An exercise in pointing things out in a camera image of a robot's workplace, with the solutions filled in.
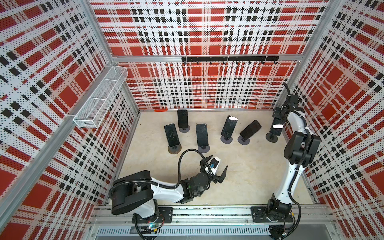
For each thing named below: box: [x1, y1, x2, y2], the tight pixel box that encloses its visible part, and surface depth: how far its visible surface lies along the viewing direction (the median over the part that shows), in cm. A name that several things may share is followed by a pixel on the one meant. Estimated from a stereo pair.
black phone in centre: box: [195, 123, 209, 147], surface depth 95 cm
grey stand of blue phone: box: [237, 135, 250, 146], surface depth 103 cm
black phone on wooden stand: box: [164, 123, 180, 147], surface depth 93 cm
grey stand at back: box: [179, 125, 191, 133], surface depth 110 cm
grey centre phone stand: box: [197, 144, 210, 153], surface depth 100 cm
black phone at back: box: [177, 109, 188, 128], surface depth 103 cm
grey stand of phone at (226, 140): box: [220, 135, 233, 144], surface depth 104 cm
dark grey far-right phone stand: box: [265, 132, 278, 143], surface depth 106 cm
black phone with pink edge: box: [221, 115, 239, 139], surface depth 99 cm
